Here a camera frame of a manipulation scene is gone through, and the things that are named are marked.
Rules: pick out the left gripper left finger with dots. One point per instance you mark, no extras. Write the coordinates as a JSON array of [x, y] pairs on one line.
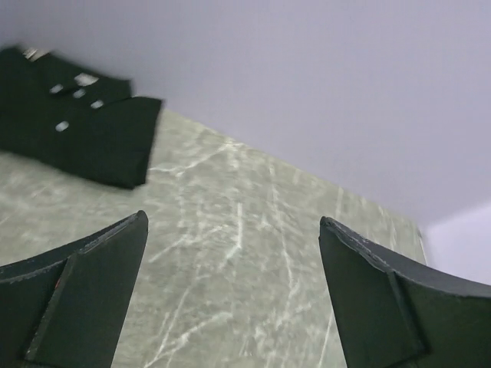
[[66, 307]]

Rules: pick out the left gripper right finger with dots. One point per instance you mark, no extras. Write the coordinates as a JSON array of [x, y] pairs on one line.
[[392, 311]]

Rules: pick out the black long sleeve shirt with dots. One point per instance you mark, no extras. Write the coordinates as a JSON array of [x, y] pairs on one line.
[[76, 120]]

